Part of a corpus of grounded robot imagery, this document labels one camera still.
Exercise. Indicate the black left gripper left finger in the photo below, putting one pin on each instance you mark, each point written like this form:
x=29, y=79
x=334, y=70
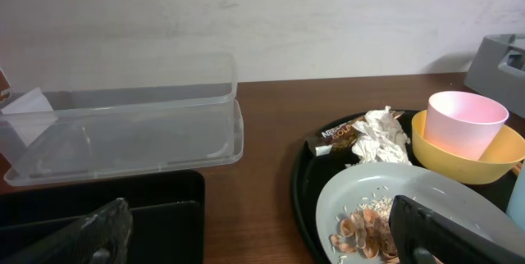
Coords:
x=102, y=236

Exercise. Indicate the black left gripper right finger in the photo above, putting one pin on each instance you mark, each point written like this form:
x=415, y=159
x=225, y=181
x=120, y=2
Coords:
x=424, y=236

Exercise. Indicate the light blue cup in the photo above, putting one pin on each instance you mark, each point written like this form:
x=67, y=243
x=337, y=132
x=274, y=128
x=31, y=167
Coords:
x=515, y=209

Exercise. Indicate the white tissue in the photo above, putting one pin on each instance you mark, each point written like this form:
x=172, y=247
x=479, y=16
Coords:
x=381, y=138

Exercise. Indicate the pink cup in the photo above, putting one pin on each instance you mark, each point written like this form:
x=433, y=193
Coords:
x=462, y=123

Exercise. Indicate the gold coffee sachet wrapper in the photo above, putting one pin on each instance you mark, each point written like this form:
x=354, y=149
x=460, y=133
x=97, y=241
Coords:
x=337, y=139

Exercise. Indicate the clear plastic waste bin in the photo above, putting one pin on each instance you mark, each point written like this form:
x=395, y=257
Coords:
x=129, y=116

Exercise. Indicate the grey dishwasher rack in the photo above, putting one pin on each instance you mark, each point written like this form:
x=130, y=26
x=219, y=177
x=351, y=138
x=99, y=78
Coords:
x=497, y=70

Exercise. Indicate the nut shells and rice scraps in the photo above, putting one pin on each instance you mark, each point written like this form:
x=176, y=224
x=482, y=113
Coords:
x=365, y=232

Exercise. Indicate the black rectangular tray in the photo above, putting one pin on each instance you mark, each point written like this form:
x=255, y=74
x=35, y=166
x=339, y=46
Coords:
x=167, y=210

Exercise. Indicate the grey plate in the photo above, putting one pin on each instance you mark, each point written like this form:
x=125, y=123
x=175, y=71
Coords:
x=369, y=183

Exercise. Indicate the yellow bowl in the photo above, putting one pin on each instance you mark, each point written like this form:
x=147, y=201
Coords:
x=502, y=155

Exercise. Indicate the round black serving tray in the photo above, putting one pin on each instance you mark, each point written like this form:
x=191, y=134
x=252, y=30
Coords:
x=310, y=174

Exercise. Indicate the white label on bin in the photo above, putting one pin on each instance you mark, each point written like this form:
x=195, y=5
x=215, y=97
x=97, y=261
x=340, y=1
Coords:
x=30, y=115

